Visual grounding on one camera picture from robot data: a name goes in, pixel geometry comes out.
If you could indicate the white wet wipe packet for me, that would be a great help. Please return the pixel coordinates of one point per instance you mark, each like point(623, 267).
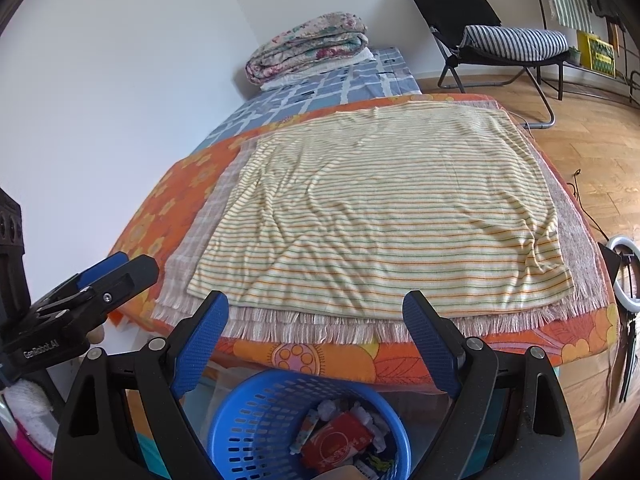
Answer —
point(306, 429)

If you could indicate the pinkish fringed towel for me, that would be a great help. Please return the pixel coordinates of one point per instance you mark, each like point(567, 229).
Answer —
point(266, 325)

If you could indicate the yellow green crate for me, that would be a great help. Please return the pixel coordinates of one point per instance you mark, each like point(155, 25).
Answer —
point(596, 55)

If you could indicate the white ring light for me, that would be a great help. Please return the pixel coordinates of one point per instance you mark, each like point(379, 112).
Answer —
point(623, 285)

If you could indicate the left hand in white glove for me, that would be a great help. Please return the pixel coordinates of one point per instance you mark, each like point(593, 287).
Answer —
point(32, 408)

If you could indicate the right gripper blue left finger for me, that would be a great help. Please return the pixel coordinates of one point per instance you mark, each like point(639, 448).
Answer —
point(193, 341)

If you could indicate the folded floral quilt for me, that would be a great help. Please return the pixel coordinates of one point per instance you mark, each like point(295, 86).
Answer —
point(326, 38)

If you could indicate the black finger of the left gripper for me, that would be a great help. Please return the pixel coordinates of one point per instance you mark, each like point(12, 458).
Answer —
point(115, 280)

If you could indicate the blue checked bed sheet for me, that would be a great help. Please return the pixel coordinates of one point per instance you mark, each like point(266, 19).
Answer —
point(386, 74)

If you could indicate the black folding chair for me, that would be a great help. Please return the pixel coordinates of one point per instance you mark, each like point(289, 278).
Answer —
point(446, 20)

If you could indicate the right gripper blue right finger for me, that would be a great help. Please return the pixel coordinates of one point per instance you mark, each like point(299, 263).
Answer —
point(438, 347)

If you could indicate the blue plastic trash basket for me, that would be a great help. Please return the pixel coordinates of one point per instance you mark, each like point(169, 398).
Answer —
point(256, 424)

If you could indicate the yellow striped towel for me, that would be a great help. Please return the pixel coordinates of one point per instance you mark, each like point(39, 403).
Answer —
point(345, 214)

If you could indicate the striped cushion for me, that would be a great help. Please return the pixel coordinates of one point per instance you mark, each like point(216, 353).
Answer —
point(514, 43)

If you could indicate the orange floral bed sheet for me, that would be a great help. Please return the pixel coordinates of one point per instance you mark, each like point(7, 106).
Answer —
point(160, 226)

